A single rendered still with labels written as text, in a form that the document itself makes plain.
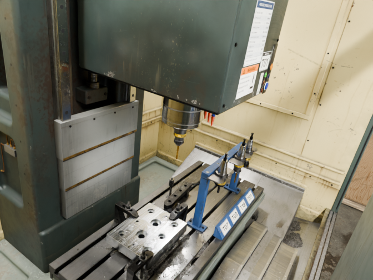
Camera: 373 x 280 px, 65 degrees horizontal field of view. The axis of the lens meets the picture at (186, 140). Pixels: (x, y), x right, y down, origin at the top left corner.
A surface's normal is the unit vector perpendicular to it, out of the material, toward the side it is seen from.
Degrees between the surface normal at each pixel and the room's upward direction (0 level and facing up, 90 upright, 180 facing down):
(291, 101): 90
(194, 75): 90
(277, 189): 24
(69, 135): 90
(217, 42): 90
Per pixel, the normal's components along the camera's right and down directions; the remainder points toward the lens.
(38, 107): 0.83, 0.33
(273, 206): -0.10, -0.69
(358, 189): -0.54, 0.29
